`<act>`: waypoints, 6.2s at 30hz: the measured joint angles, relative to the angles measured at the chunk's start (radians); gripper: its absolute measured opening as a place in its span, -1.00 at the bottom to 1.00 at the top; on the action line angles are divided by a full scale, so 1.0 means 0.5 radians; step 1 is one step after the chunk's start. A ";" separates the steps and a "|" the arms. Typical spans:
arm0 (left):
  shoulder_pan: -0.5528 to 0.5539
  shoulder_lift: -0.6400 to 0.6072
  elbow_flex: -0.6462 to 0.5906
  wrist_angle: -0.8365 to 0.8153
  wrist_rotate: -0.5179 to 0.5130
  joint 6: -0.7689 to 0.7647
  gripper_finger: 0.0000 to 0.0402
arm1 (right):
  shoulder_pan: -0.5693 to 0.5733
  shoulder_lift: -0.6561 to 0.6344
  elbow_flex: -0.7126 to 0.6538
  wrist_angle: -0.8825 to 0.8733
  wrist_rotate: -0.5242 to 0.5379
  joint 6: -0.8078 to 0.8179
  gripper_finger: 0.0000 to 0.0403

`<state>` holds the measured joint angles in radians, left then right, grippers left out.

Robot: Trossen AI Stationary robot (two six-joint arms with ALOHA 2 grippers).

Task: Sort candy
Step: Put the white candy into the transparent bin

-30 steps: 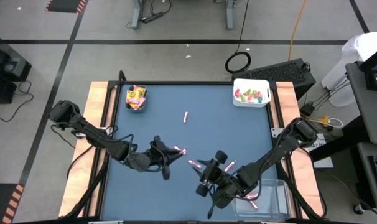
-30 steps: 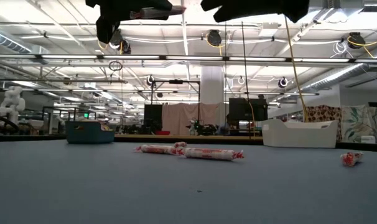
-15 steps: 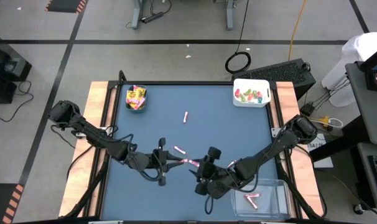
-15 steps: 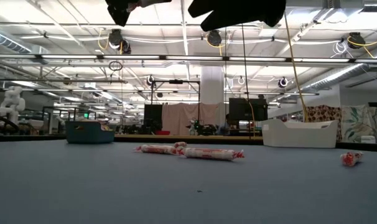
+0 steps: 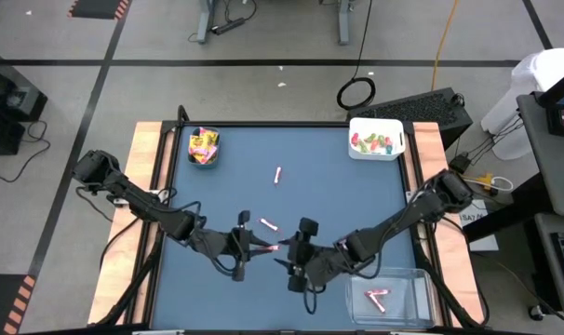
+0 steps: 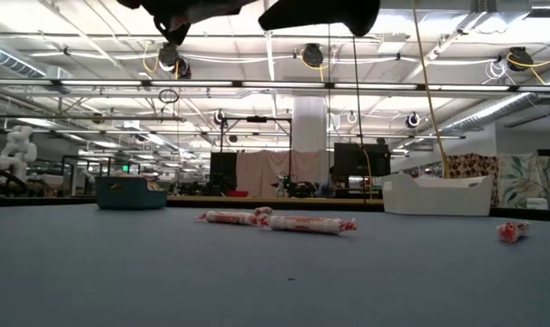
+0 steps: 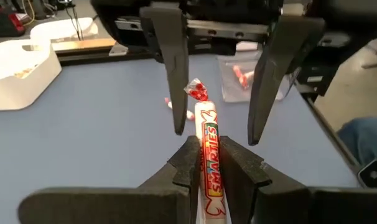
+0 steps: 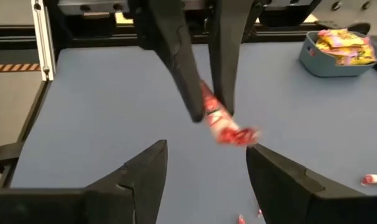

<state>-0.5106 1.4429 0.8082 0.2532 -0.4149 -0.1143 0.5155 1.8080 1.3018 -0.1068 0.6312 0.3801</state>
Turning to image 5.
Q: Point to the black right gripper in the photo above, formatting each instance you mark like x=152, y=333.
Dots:
x=310, y=263

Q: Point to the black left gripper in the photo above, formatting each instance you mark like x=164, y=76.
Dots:
x=226, y=244

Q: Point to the red white Smarties candy roll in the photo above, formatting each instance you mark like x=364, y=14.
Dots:
x=277, y=175
x=268, y=224
x=377, y=292
x=270, y=248
x=377, y=303

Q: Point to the yellow Sour Patch candy packet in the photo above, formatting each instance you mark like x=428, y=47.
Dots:
x=209, y=136
x=201, y=157
x=212, y=150
x=197, y=142

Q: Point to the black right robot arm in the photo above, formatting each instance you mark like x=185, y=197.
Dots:
x=403, y=218

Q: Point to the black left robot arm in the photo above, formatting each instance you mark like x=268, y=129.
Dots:
x=142, y=205

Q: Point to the teal plastic bin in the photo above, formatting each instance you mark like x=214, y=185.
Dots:
x=189, y=158

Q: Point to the clear plastic bin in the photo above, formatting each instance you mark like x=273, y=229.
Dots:
x=403, y=307

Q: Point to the white plastic bin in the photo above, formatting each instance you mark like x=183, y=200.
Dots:
x=380, y=123

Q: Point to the wooden table side board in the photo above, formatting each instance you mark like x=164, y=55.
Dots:
x=456, y=265
x=144, y=135

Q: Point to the white printed paper sheet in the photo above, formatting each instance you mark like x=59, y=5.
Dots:
x=479, y=242

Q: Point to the black power adapter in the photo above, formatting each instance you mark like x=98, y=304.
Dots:
x=460, y=163

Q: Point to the black computer tower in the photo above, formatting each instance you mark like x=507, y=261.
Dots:
x=426, y=107

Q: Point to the yellow power plug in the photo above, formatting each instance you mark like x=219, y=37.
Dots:
x=486, y=179

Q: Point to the black power strip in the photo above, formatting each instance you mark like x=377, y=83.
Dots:
x=228, y=26

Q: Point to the grey metal table leg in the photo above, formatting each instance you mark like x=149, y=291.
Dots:
x=205, y=23
x=342, y=23

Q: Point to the black orange striped mat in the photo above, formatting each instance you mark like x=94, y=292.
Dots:
x=3, y=298
x=96, y=8

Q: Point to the grey desk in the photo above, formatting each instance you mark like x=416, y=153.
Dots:
x=552, y=177

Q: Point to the black floor equipment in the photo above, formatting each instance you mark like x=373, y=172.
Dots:
x=7, y=102

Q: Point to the white trash bin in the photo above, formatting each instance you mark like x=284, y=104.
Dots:
x=542, y=70

